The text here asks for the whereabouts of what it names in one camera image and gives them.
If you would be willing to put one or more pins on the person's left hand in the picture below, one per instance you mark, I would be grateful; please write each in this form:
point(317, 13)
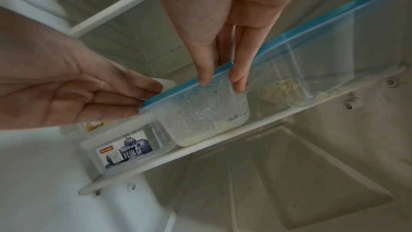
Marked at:
point(48, 83)

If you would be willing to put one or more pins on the clear container with blue lid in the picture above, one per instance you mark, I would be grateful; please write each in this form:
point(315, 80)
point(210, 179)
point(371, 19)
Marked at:
point(206, 113)

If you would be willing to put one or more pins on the clear container with yellow contents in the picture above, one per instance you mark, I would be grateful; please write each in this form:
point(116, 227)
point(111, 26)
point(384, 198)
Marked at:
point(93, 126)

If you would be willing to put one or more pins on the clear container with blueberry label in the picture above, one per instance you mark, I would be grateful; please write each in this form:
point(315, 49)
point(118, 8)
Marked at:
point(125, 149)

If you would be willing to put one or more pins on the white shelf support peg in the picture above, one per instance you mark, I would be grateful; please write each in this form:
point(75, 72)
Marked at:
point(390, 82)
point(130, 185)
point(349, 103)

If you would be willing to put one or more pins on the glass fridge shelf white rim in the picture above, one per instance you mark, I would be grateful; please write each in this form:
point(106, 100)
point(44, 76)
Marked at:
point(225, 139)

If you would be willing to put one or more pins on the translucent fridge drawer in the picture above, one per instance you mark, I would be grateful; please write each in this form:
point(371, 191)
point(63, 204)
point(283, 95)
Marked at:
point(289, 175)

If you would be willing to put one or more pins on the white fridge shelf rail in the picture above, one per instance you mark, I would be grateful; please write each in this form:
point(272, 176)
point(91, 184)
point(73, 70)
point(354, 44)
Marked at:
point(112, 9)

